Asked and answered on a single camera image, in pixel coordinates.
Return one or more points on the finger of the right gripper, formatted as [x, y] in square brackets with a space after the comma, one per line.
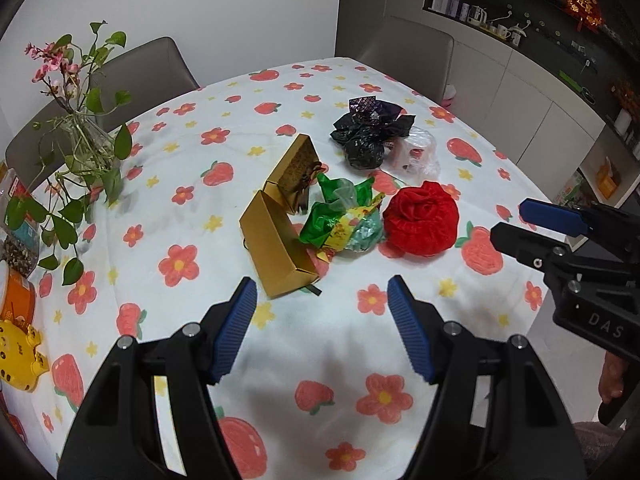
[567, 221]
[544, 254]

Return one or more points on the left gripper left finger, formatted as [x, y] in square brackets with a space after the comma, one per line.
[115, 433]

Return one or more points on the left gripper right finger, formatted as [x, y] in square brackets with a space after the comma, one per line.
[496, 413]

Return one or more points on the red mesh bag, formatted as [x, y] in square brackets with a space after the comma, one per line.
[421, 220]

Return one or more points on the clear plastic bag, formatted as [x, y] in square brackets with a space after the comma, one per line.
[413, 159]

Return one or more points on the green yellow snack wrapper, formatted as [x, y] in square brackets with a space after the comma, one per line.
[347, 218]

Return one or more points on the gold gift box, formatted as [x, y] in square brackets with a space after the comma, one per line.
[282, 224]

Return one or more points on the pink small trash bin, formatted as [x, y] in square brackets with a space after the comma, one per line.
[448, 96]

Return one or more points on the right hand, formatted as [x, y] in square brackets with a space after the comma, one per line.
[611, 383]

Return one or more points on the white sideboard cabinet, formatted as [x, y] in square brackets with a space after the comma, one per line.
[531, 116]

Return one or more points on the yellow tiger toy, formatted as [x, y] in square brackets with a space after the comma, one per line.
[21, 363]

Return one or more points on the orange round tin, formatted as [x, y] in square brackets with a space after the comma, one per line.
[17, 297]

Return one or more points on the black crumpled plastic bag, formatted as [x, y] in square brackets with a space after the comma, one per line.
[364, 139]

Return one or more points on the grey chair right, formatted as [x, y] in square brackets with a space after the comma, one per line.
[414, 54]

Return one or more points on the grey chair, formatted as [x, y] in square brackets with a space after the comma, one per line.
[129, 85]
[414, 54]

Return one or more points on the white electric kettle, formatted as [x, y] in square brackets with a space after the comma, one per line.
[477, 16]

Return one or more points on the purple patterned wrapper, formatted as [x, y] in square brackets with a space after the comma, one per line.
[370, 110]

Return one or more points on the strawberry flower tablecloth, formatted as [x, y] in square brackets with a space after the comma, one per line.
[322, 387]

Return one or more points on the glass vase with plants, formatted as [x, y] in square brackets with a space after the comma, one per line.
[39, 223]

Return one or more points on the grey chair left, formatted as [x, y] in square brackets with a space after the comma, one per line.
[129, 85]

